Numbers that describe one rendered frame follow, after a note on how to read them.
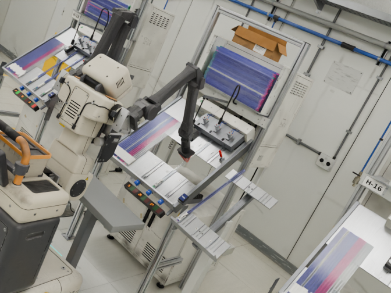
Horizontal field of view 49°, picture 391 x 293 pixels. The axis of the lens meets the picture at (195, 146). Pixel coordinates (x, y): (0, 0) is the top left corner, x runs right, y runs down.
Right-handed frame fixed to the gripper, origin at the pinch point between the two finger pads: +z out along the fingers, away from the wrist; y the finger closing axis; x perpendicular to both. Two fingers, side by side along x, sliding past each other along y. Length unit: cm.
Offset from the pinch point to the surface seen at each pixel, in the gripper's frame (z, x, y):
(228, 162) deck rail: -1.3, -16.5, -21.1
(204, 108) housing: -9.9, -36.7, 19.7
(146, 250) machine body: 64, 40, 3
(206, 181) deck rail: 0.2, 3.2, -21.2
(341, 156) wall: 85, -154, -38
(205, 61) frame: -31, -55, 37
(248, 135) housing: -8.8, -38.1, -18.9
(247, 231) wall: 173, -83, 5
